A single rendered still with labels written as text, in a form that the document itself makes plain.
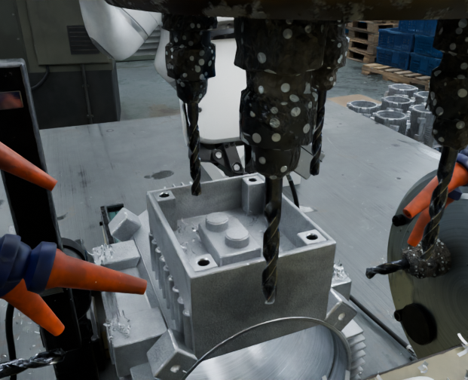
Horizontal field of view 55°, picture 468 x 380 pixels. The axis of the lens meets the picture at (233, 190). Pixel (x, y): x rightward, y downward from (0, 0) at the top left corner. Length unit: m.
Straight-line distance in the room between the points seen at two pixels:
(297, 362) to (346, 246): 0.51
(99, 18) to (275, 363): 0.78
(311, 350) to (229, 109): 0.23
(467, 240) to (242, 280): 0.23
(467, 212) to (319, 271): 0.17
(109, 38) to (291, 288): 0.82
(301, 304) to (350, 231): 0.68
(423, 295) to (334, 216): 0.56
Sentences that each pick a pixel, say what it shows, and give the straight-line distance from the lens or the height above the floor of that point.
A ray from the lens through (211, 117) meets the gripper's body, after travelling 0.43.
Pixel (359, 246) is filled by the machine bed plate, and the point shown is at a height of 0.80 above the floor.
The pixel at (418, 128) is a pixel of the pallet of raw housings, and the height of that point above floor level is 0.45.
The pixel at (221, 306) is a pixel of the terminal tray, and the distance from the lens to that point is 0.29.
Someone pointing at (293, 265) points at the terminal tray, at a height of 1.14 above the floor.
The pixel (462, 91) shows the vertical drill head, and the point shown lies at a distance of 0.18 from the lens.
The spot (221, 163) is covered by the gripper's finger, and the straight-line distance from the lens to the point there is 0.44.
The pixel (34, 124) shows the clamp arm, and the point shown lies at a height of 1.21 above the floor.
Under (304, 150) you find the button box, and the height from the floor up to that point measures 1.06.
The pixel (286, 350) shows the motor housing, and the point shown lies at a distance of 0.46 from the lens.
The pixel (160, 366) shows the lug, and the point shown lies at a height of 1.08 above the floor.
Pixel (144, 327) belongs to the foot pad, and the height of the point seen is 1.07.
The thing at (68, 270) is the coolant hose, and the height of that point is 1.19.
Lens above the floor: 1.31
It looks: 27 degrees down
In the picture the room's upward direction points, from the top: straight up
